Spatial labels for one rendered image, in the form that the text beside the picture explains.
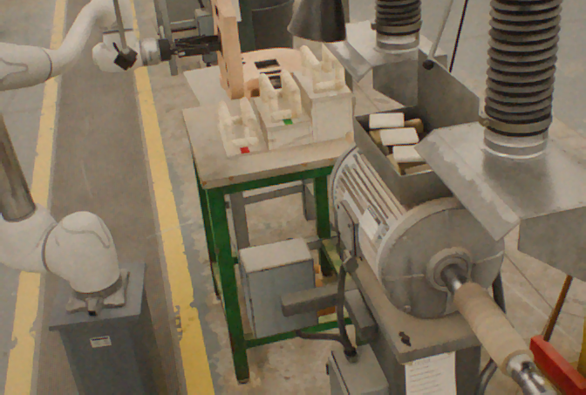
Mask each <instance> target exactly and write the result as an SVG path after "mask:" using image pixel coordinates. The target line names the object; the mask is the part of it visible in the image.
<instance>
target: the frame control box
mask: <svg viewBox="0 0 586 395"><path fill-rule="evenodd" d="M239 256H240V264H241V270H242V282H243V289H244V295H245V302H246V309H247V315H248V319H249V324H251V327H252V331H253V334H254V337H255V339H258V338H263V337H270V336H274V335H278V334H283V333H287V332H291V331H294V332H295V333H296V335H297V336H298V337H300V338H303V339H316V340H334V341H338V342H339V343H341V344H342V346H343V347H344V356H345V354H346V353H345V346H344V343H343V339H342V338H341V335H338V334H329V333H304V332H301V330H300V329H302V328H307V327H311V326H316V325H318V311H317V310H313V311H309V312H304V313H300V314H296V315H292V316H288V317H284V314H283V311H282V308H281V299H280V296H282V295H286V294H290V293H296V292H299V291H304V290H308V289H312V288H316V277H315V264H314V257H313V255H312V254H311V252H310V249H309V246H308V244H306V241H305V240H304V238H303V237H300V238H296V239H290V240H286V241H281V242H273V243H269V244H263V245H259V246H255V247H254V248H249V249H242V250H240V251H239Z"/></svg>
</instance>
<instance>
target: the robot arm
mask: <svg viewBox="0 0 586 395"><path fill-rule="evenodd" d="M118 3H119V7H120V12H121V16H122V22H123V27H124V32H125V36H126V45H128V46H129V47H130V48H132V49H133V50H136V51H137V52H138V56H137V59H138V60H137V61H136V63H135V64H133V67H132V68H131V69H130V68H128V70H127V71H124V70H123V69H122V68H120V67H119V66H118V65H116V64H115V63H114V62H113V60H114V59H115V58H116V56H117V55H118V53H117V51H116V50H115V48H114V47H113V44H112V42H114V43H115V44H116V45H117V47H118V48H119V50H121V49H122V43H121V39H120V34H119V30H118V25H117V20H116V16H115V11H114V6H113V1H112V0H92V1H91V2H90V3H88V4H87V5H86V6H85V7H84V8H83V9H82V11H81V12H80V13H79V15H78V17H77V19H76V21H74V22H73V25H72V27H71V28H70V30H69V32H68V34H67V35H66V38H65V41H64V42H63V43H62V45H61V46H59V47H58V48H57V49H56V50H51V49H46V48H42V47H39V46H29V45H16V44H6V43H0V91H4V90H10V89H18V88H25V87H30V86H34V85H38V84H41V83H44V82H45V81H48V80H50V78H53V77H55V76H57V75H59V74H62V73H64V72H67V71H68V70H70V69H71V68H72V67H73V65H74V64H75V63H77V61H78V59H79V57H80V55H81V53H82V50H83V49H84V47H85V44H86V41H87V39H88V37H89V35H91V33H92V29H93V27H94V25H95V24H96V25H97V26H98V27H99V28H101V30H102V35H103V43H99V44H97V45H96V46H95V47H94V48H93V49H92V55H93V61H94V64H95V66H96V68H97V69H98V70H100V71H102V72H129V71H133V70H136V69H139V68H141V67H143V65H144V67H147V65H158V64H159V63H160V62H159V60H160V61H161V62H164V61H170V60H172V56H173V55H175V56H176V55H177V56H179V58H184V57H191V56H200V55H210V52H211V51H221V50H222V45H221V41H220V42H218V34H215V35H209V36H205V34H202V35H197V36H191V37H178V38H177V39H176V38H175V40H174V42H172V43H169V39H168V37H164V39H157V40H158V41H155V37H150V38H147V39H141V40H140V41H139V40H137V38H136V35H135V32H133V15H132V9H131V4H130V1H129V0H118ZM142 61H143V62H142ZM0 263H1V264H4V265H6V266H7V267H10V268H12V269H19V270H23V271H28V272H36V273H53V274H56V275H58V276H59V277H61V278H64V279H65V280H67V281H69V282H70V285H71V289H72V292H71V295H70V299H69V302H68V304H67V305H66V307H65V310H66V312H67V313H74V312H78V311H81V310H88V314H89V316H92V317H93V316H96V315H97V314H98V312H99V309H102V308H110V307H123V306H125V305H126V299H125V295H126V283H127V278H128V277H129V276H130V271H129V269H119V262H118V257H117V253H116V249H115V245H114V242H113V239H112V235H111V232H110V230H109V228H108V227H107V226H106V225H105V224H104V222H102V221H101V219H100V218H99V217H98V216H97V215H95V214H93V213H89V212H76V213H73V214H70V215H67V216H66V217H65V218H63V219H61V221H60V222H59V224H57V223H56V221H55V219H54V218H53V217H52V216H51V215H50V213H49V212H48V211H46V210H45V208H44V207H43V205H42V204H40V203H37V202H35V201H34V200H33V197H31V193H30V189H29V187H28V185H27V182H26V179H25V178H24V172H23V170H22V168H21V165H20V162H19V159H18V157H17V156H16V153H15V150H14V147H13V145H12V142H11V140H10V135H9V133H8V130H7V127H6V125H5V123H4V119H3V115H1V113H0Z"/></svg>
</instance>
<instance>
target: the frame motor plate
mask: <svg viewBox="0 0 586 395"><path fill-rule="evenodd" d="M354 258H355V259H357V262H358V268H357V269H356V271H355V272H353V273H352V276H353V278H354V280H355V281H356V283H357V285H358V287H359V290H360V292H361V294H362V295H363V297H364V298H365V300H366V302H367V304H368V306H369V308H370V309H371V312H372V314H373V316H374V318H375V320H376V321H377V323H378V326H380V328H381V330H382V332H383V334H384V335H385V338H386V340H387V342H388V344H389V346H390V348H391V349H392V352H393V354H395V356H396V358H397V360H398V362H399V363H400V364H404V363H409V362H413V361H417V360H420V359H425V358H428V357H431V356H435V355H439V354H444V353H448V352H451V351H458V350H462V349H466V348H470V347H474V346H478V344H482V343H481V342H480V340H479V339H478V338H477V337H476V335H475V334H474V331H473V330H472V328H471V327H470V325H469V324H468V322H466V321H465V319H464V318H463V316H462V315H461V313H460V312H459V311H458V310H457V311H455V312H453V313H449V314H445V315H442V316H436V317H419V316H414V315H411V314H407V313H405V312H403V311H401V310H397V308H396V307H395V306H394V305H392V304H391V302H390V301H389V299H388V298H387V297H386V295H385V292H384V291H383V290H382V287H381V284H380V282H379V281H378V279H377V277H376V276H375V273H374V272H373V270H372V268H371V266H370V264H369V263H368V262H367V259H366V257H365V256H363V255H362V256H358V257H356V256H355V257H354ZM487 295H488V296H489V297H490V299H491V300H492V301H493V303H494V305H495V306H497V308H498V309H499V310H500V312H501V313H502V315H503V316H504V317H505V318H506V320H507V321H508V323H509V324H510V325H512V326H513V328H514V325H513V324H512V322H510V321H509V320H508V317H507V316H506V315H505V313H504V312H503V311H502V310H501V308H500V307H499V305H498V304H497V302H495V301H494V299H493V298H492V297H491V296H490V295H489V294H488V292H487Z"/></svg>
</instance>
